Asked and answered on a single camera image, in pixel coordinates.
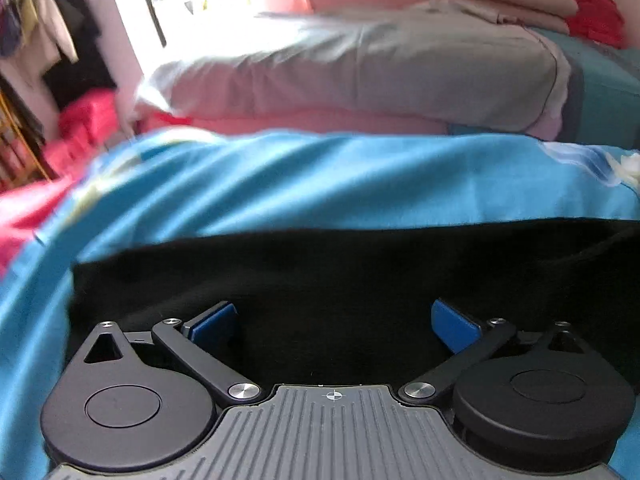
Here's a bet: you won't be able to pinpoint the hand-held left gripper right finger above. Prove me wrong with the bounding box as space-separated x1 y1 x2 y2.
399 299 585 405

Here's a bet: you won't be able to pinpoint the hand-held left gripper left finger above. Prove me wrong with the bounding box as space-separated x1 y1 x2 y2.
68 301 263 403

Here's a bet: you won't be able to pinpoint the black pants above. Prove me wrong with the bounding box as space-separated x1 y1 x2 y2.
65 217 640 396

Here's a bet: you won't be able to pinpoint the blue printed bed sheet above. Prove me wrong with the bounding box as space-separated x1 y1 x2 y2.
0 129 640 480

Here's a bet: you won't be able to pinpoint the pink blanket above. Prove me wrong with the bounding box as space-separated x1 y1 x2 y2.
145 110 563 142

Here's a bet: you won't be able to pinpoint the grey pillow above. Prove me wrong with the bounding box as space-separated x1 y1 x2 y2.
131 2 573 133

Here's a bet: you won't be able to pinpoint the hanging clothes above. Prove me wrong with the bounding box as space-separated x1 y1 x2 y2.
0 0 118 111

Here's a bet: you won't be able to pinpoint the red cloth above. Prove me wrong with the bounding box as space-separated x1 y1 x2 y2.
549 0 627 50

